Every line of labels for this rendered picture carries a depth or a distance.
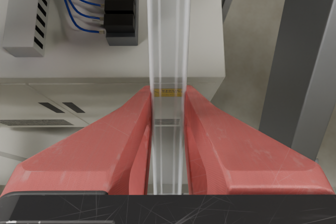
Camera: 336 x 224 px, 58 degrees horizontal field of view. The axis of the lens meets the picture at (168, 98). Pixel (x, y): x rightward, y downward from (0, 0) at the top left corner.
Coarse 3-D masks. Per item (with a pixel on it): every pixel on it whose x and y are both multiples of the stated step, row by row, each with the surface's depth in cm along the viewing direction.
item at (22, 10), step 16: (16, 0) 50; (32, 0) 50; (48, 0) 54; (64, 0) 52; (80, 0) 51; (112, 0) 48; (128, 0) 48; (16, 16) 49; (32, 16) 49; (112, 16) 47; (128, 16) 47; (16, 32) 48; (32, 32) 48; (96, 32) 51; (112, 32) 49; (128, 32) 49; (16, 48) 48; (32, 48) 48
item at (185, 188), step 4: (148, 184) 25; (152, 184) 25; (184, 184) 25; (0, 188) 24; (148, 188) 24; (152, 188) 24; (184, 188) 24; (0, 192) 24; (148, 192) 24; (152, 192) 24; (184, 192) 24; (188, 192) 24
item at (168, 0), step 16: (160, 0) 10; (176, 0) 10; (160, 16) 10; (176, 16) 10; (160, 32) 10; (176, 32) 10; (160, 48) 10; (176, 48) 10; (160, 64) 11; (176, 64) 11; (160, 80) 11; (176, 80) 11; (160, 96) 12; (176, 96) 12; (160, 112) 12; (176, 112) 12; (160, 128) 12; (176, 128) 12; (160, 144) 13; (176, 144) 13; (160, 160) 14; (176, 160) 14; (160, 176) 14; (176, 176) 14; (160, 192) 15; (176, 192) 15
